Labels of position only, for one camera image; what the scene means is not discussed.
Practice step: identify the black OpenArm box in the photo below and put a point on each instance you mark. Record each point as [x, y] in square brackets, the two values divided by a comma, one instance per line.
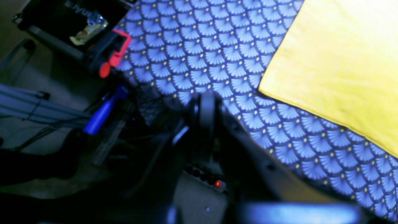
[54, 22]

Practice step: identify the red table clamp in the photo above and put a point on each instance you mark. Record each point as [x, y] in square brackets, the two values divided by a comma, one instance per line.
[104, 56]

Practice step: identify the yellow T-shirt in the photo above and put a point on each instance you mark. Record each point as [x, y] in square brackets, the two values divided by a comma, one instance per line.
[339, 61]

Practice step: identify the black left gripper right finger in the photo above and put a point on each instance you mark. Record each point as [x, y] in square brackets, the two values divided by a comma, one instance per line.
[261, 190]

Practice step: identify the black power strip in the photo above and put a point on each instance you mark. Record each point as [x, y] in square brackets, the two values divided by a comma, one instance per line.
[206, 176]

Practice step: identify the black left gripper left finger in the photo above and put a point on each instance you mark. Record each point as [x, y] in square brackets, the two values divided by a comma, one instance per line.
[150, 200]

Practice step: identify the blue fan-pattern tablecloth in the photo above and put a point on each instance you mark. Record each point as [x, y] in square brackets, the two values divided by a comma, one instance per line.
[184, 47]

